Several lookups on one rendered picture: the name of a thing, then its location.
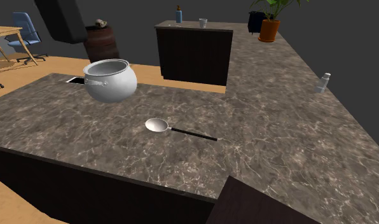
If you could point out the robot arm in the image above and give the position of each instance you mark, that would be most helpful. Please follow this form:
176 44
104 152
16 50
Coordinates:
60 21

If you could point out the dark kitchen counter cabinet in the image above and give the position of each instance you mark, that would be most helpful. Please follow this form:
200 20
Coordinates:
194 57

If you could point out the white round metal pot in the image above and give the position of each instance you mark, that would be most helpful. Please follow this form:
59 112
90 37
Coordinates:
113 85

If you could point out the small grey cup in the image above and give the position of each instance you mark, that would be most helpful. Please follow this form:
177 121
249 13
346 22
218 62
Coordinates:
202 23

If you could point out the blue soap dispenser bottle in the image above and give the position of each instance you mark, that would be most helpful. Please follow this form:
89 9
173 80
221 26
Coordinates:
179 16

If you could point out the black box-shaped appliance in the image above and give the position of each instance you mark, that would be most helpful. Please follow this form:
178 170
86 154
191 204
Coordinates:
254 22

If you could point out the dark brown wooden barrel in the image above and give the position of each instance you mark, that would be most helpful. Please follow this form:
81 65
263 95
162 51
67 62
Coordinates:
101 45

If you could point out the green plant in orange pot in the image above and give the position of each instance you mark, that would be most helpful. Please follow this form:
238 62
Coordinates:
268 30

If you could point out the small white bottle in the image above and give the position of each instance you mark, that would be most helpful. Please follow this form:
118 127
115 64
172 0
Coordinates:
322 84

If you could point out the blue office chair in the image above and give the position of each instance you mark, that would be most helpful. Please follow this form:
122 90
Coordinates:
25 26

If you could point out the light wooden desk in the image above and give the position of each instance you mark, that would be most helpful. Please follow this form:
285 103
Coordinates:
5 31

